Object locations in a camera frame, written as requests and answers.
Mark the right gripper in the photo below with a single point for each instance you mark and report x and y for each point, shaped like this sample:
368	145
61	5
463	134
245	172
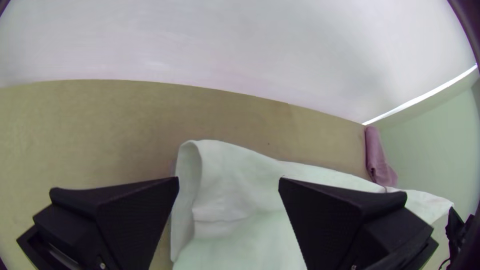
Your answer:
457	232

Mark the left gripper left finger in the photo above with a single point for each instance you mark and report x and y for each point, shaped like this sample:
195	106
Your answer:
127	225

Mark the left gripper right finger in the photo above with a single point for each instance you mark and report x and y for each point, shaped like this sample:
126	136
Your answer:
330	225

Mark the pink t-shirt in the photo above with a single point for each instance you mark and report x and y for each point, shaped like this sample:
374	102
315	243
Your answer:
377	157

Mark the white t-shirt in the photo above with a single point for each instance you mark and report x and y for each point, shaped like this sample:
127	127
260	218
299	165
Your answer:
232	180

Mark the white light strip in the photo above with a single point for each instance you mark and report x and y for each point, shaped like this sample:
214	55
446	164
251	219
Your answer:
423	97

